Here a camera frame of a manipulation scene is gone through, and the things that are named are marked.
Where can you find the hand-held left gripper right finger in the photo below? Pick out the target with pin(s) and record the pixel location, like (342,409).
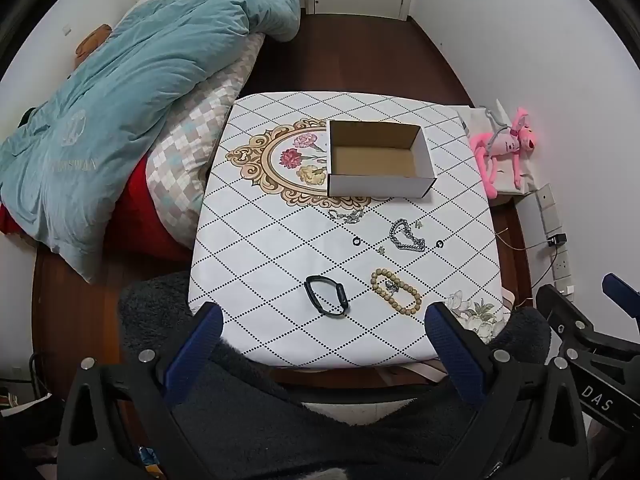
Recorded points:
(450,345)

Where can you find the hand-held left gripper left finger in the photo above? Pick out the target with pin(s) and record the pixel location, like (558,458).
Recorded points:
(200,340)

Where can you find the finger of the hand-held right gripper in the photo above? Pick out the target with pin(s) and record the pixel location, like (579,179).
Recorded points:
(565,312)
(622,295)

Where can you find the black smart band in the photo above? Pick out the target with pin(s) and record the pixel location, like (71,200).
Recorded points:
(341,300)

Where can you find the white cardboard box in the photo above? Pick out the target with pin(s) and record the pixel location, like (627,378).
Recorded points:
(372,160)

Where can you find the black charger plug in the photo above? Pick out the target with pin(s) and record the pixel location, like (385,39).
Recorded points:
(556,239)

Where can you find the white diamond-pattern tablecloth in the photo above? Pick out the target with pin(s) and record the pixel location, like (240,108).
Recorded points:
(270,260)

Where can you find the red blanket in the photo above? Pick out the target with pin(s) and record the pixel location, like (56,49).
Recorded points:
(145,215)

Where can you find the pink plush toy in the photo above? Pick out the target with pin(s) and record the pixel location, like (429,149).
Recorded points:
(507,142)

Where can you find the checkered pillow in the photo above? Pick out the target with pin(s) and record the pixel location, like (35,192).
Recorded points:
(190,160)

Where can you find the teal duvet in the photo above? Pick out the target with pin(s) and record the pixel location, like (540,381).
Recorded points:
(125,110)

